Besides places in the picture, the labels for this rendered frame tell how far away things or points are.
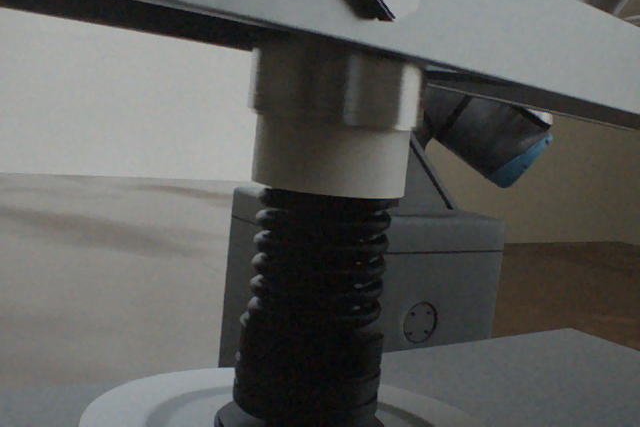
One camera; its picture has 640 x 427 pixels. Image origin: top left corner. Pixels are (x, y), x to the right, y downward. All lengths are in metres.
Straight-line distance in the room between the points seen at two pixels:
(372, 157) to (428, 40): 0.06
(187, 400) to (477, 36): 0.23
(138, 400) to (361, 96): 0.20
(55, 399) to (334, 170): 0.29
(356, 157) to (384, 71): 0.04
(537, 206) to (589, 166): 0.72
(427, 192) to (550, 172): 6.20
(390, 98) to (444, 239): 1.32
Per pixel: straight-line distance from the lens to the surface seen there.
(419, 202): 1.72
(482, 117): 1.81
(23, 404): 0.60
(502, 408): 0.68
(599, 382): 0.79
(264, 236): 0.41
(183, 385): 0.51
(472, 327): 1.80
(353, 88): 0.38
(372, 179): 0.39
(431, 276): 1.70
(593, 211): 8.42
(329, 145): 0.39
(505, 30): 0.42
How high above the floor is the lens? 1.06
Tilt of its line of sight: 6 degrees down
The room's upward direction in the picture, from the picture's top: 6 degrees clockwise
